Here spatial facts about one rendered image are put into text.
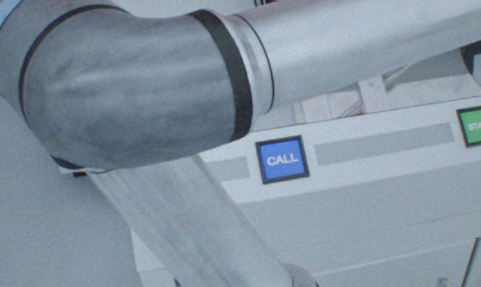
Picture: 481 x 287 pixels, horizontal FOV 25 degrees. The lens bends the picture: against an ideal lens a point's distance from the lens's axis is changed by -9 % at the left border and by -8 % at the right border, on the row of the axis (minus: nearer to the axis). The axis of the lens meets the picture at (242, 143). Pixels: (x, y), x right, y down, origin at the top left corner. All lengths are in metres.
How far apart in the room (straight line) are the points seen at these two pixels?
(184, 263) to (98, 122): 0.26
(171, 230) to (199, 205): 0.03
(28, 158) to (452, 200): 1.34
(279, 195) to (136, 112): 0.61
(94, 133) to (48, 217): 1.72
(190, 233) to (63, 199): 1.55
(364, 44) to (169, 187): 0.21
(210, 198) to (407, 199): 0.50
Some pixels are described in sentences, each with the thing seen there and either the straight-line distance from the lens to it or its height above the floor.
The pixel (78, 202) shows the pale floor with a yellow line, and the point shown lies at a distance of 2.48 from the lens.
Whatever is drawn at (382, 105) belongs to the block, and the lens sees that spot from 1.47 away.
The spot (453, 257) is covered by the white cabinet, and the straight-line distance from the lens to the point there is 1.62.
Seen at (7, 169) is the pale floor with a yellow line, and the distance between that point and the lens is 2.57.
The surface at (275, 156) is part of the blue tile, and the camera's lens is 1.36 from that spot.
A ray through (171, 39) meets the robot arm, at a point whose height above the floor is 1.53.
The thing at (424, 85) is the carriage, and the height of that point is 0.88.
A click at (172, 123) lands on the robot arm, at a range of 0.75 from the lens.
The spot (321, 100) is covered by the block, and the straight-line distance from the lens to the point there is 1.47.
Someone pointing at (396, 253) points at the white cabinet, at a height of 0.74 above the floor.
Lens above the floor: 2.13
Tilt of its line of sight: 58 degrees down
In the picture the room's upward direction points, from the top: 6 degrees counter-clockwise
